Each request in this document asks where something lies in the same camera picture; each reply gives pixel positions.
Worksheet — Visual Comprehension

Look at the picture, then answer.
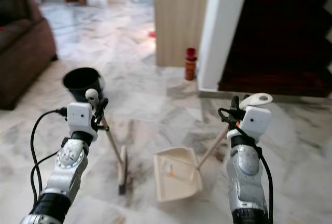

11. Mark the cream dustpan with long handle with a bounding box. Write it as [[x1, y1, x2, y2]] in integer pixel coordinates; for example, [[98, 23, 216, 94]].
[[154, 93, 273, 203]]

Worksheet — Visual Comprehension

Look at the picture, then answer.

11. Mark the black bucket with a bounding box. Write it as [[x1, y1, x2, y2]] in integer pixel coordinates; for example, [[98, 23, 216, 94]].
[[62, 67, 104, 103]]

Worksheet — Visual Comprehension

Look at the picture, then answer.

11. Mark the orange bottle with red cap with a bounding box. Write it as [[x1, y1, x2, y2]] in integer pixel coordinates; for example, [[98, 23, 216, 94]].
[[185, 48, 198, 81]]

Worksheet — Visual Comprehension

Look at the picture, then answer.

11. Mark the dark wooden staircase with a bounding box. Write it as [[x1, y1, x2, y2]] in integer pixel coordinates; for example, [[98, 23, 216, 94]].
[[218, 0, 332, 97]]

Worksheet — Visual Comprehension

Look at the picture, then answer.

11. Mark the brown sofa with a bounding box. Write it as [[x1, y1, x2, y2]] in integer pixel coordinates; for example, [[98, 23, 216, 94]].
[[0, 0, 58, 110]]

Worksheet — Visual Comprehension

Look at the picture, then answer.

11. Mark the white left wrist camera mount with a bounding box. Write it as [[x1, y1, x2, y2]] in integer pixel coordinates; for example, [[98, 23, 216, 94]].
[[66, 102, 98, 143]]

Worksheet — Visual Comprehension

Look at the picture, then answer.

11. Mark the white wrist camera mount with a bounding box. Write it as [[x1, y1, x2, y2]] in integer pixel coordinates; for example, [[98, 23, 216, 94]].
[[227, 106, 272, 142], [66, 102, 98, 143]]

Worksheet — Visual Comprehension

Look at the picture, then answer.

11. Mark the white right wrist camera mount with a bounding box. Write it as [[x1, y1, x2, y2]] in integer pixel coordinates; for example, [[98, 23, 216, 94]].
[[227, 106, 272, 142]]

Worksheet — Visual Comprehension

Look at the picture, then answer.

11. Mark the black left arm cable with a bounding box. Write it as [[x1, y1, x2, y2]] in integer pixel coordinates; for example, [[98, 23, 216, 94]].
[[30, 109, 68, 209]]

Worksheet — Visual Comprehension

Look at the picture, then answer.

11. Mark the light wood wall panel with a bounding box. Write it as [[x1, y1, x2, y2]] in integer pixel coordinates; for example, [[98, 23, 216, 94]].
[[153, 0, 212, 68]]

